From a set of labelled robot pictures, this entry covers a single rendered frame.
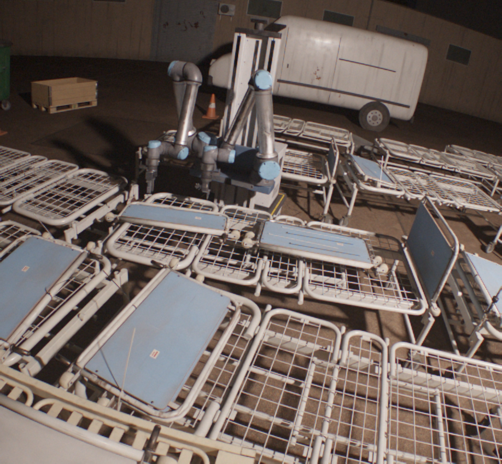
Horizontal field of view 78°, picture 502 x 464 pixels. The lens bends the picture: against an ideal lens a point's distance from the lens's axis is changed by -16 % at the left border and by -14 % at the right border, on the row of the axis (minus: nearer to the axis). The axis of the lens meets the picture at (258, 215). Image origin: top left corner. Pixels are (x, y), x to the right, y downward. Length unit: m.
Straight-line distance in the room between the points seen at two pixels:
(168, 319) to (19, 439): 0.77
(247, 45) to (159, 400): 2.36
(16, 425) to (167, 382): 0.54
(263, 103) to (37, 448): 2.09
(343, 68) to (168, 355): 8.46
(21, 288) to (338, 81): 8.43
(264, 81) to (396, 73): 7.53
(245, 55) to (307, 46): 6.37
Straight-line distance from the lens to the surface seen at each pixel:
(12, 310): 1.79
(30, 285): 1.89
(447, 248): 2.16
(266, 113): 2.37
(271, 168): 2.44
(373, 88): 9.50
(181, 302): 1.68
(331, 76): 9.23
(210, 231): 2.30
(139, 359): 1.46
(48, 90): 7.78
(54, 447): 1.18
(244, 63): 2.81
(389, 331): 2.73
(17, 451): 1.21
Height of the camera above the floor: 1.69
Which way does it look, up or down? 27 degrees down
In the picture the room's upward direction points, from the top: 9 degrees clockwise
